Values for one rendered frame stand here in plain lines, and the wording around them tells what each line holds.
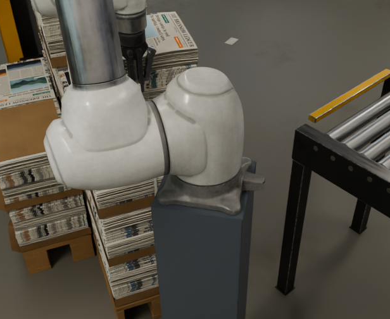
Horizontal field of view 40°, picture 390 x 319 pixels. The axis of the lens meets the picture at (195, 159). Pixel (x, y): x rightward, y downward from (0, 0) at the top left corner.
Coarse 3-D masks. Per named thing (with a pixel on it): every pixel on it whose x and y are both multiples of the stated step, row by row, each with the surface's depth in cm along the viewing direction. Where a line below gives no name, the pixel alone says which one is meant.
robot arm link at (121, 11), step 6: (114, 0) 134; (120, 0) 134; (126, 0) 135; (132, 0) 135; (138, 0) 136; (144, 0) 138; (114, 6) 136; (120, 6) 136; (126, 6) 136; (132, 6) 137; (138, 6) 138; (144, 6) 140; (120, 12) 138; (126, 12) 138; (132, 12) 138; (138, 12) 139
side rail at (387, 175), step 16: (304, 128) 169; (304, 144) 169; (320, 144) 163; (336, 144) 162; (304, 160) 172; (320, 160) 166; (336, 160) 161; (352, 160) 157; (368, 160) 156; (336, 176) 164; (352, 176) 159; (368, 176) 154; (384, 176) 151; (352, 192) 162; (368, 192) 157; (384, 192) 152; (384, 208) 154
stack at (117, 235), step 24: (96, 192) 160; (120, 192) 163; (144, 192) 166; (96, 216) 185; (120, 216) 169; (144, 216) 173; (96, 240) 221; (120, 240) 176; (144, 240) 179; (120, 264) 184; (144, 264) 188; (120, 288) 191; (144, 288) 196; (120, 312) 198
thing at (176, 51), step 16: (160, 16) 174; (176, 16) 174; (160, 32) 165; (176, 32) 165; (160, 48) 157; (176, 48) 156; (192, 48) 157; (160, 64) 157; (176, 64) 159; (192, 64) 160; (160, 80) 160
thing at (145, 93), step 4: (144, 56) 154; (144, 60) 155; (144, 64) 156; (128, 76) 156; (144, 84) 160; (144, 88) 161; (144, 92) 161; (148, 92) 161; (144, 96) 162; (148, 96) 162; (148, 100) 163
